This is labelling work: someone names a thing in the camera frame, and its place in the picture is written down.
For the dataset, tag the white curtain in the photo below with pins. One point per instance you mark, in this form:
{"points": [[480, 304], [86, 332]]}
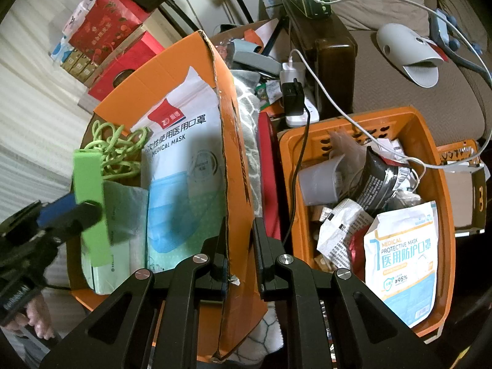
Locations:
{"points": [[30, 123]]}

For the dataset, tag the red flat box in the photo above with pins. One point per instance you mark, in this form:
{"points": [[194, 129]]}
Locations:
{"points": [[269, 161]]}

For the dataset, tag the red floral gift bag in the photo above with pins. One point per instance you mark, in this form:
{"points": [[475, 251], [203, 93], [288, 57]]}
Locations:
{"points": [[100, 27]]}

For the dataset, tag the white crumpled packet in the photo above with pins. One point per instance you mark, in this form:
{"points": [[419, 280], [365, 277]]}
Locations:
{"points": [[338, 234]]}

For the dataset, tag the pink tissue pack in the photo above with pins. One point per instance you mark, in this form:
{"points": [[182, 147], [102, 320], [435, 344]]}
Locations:
{"points": [[78, 15]]}

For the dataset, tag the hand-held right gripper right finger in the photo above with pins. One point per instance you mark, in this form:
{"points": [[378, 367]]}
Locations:
{"points": [[267, 261]]}

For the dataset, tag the beige cushion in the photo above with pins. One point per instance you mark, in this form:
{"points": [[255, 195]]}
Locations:
{"points": [[365, 11]]}

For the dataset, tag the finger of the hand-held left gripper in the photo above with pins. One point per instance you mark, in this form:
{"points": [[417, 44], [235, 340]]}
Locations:
{"points": [[80, 215], [57, 209]]}

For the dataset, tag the black foil packet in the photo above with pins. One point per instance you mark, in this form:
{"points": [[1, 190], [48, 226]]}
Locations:
{"points": [[374, 184]]}

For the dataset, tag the blue face mask packet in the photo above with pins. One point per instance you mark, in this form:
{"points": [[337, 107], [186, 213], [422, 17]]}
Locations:
{"points": [[180, 142]]}

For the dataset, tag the orange cardboard box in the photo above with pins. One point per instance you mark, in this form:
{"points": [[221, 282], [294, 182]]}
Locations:
{"points": [[173, 61]]}

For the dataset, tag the brown sofa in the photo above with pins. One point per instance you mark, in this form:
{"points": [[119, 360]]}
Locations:
{"points": [[384, 100]]}

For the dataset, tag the white power strip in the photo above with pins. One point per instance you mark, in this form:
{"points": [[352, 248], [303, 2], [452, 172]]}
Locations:
{"points": [[307, 117]]}

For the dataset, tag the blue tissue pack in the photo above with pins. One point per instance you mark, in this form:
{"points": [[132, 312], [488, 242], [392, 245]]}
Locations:
{"points": [[61, 48]]}

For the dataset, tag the grey stapler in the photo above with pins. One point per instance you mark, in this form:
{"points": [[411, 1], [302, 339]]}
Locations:
{"points": [[257, 63]]}

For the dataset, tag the green cardboard box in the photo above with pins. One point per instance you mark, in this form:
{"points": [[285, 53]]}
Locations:
{"points": [[90, 184]]}

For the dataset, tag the white paper sheet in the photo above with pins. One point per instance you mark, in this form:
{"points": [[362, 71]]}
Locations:
{"points": [[267, 30]]}

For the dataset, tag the orange plastic basket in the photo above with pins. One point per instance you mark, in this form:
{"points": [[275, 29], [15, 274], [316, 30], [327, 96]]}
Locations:
{"points": [[422, 130], [461, 153]]}

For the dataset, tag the brown cardboard sheet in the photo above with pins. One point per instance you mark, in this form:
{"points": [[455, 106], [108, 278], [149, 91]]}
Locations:
{"points": [[461, 200]]}

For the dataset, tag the blue grey massager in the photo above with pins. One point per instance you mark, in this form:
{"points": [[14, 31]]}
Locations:
{"points": [[442, 27]]}

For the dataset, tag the tan flat box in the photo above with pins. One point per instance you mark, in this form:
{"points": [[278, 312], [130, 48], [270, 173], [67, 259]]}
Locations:
{"points": [[78, 67], [89, 73], [69, 60]]}

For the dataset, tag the clear plastic bag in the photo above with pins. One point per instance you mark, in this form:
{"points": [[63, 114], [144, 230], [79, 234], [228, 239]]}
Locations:
{"points": [[346, 146]]}

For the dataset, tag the black charger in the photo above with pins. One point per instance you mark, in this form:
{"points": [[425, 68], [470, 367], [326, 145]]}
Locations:
{"points": [[294, 96]]}

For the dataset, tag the white protective mask packet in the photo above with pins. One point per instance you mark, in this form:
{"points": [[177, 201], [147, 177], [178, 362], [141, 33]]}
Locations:
{"points": [[403, 269]]}

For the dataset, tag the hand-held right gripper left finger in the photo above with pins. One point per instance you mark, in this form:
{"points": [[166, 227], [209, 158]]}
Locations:
{"points": [[215, 261]]}

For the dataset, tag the translucent plastic cup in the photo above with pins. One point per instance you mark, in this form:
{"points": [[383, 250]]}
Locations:
{"points": [[319, 184]]}

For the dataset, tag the person's left hand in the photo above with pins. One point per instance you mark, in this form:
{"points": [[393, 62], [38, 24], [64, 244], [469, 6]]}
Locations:
{"points": [[38, 315]]}

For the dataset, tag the white charger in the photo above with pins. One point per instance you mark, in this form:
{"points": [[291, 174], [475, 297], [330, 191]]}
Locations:
{"points": [[290, 71]]}

